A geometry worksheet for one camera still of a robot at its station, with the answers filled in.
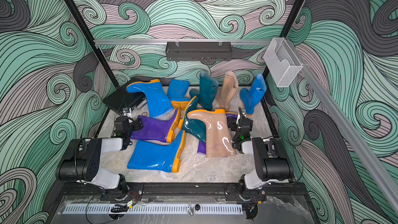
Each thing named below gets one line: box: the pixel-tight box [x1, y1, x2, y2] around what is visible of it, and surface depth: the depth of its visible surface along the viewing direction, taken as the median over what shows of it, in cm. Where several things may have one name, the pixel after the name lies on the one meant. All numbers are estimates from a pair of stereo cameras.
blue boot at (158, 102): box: [125, 79, 174, 119], surface depth 105 cm
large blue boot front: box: [126, 129, 187, 174], surface depth 83 cm
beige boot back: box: [215, 71, 239, 112], surface depth 92 cm
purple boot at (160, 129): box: [130, 108, 181, 144], surface depth 94 cm
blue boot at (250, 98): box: [239, 73, 267, 117], surface depth 89 cm
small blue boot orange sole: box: [167, 79, 191, 111], surface depth 116 cm
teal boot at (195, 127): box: [178, 95, 207, 144], surface depth 92 cm
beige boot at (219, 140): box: [187, 108, 237, 158], surface depth 88 cm
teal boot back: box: [189, 72, 219, 111], surface depth 92 cm
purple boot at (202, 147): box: [196, 113, 238, 155], surface depth 89 cm
